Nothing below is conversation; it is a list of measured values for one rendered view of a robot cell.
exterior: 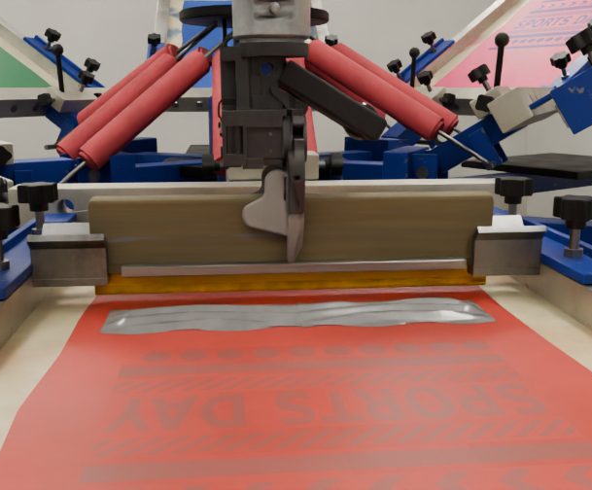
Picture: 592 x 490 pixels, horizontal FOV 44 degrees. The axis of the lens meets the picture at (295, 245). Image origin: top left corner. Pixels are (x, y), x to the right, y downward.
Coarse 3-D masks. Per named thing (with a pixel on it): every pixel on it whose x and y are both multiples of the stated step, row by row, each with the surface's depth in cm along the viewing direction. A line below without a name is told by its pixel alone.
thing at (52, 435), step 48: (96, 336) 63; (144, 336) 63; (192, 336) 63; (240, 336) 63; (288, 336) 63; (48, 384) 53; (96, 384) 53; (48, 432) 45; (96, 432) 45; (0, 480) 40; (48, 480) 40
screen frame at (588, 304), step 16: (544, 272) 74; (560, 272) 70; (32, 288) 70; (48, 288) 76; (528, 288) 78; (544, 288) 74; (560, 288) 70; (576, 288) 67; (0, 304) 60; (16, 304) 64; (32, 304) 70; (560, 304) 70; (576, 304) 67; (0, 320) 60; (16, 320) 64; (576, 320) 67; (0, 336) 60
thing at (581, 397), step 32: (384, 288) 78; (416, 288) 78; (448, 288) 78; (480, 288) 78; (512, 320) 67; (512, 352) 59; (544, 352) 59; (544, 384) 53; (576, 384) 53; (576, 416) 47
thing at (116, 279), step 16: (320, 272) 75; (336, 272) 75; (352, 272) 75; (368, 272) 75; (384, 272) 76; (400, 272) 76; (416, 272) 76; (432, 272) 76; (448, 272) 76; (464, 272) 76
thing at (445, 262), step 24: (144, 264) 71; (168, 264) 71; (192, 264) 71; (216, 264) 71; (240, 264) 72; (264, 264) 72; (288, 264) 72; (312, 264) 72; (336, 264) 72; (360, 264) 73; (384, 264) 73; (408, 264) 73; (432, 264) 73; (456, 264) 74
